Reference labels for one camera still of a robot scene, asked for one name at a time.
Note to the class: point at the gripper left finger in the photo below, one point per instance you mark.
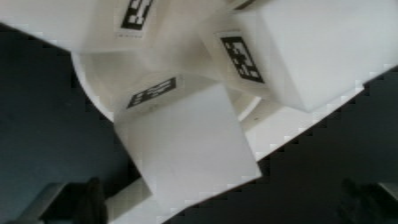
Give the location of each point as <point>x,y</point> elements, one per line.
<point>69,204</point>

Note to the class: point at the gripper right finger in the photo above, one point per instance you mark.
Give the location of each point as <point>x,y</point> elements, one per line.
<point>369,203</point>

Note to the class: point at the white round stool seat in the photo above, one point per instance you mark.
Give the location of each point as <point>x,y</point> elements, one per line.
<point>141,85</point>

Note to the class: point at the white stool leg with tag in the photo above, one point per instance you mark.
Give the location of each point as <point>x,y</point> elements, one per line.
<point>88,26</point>

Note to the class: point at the white front fence wall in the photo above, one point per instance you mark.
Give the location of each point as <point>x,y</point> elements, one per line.
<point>273,126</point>

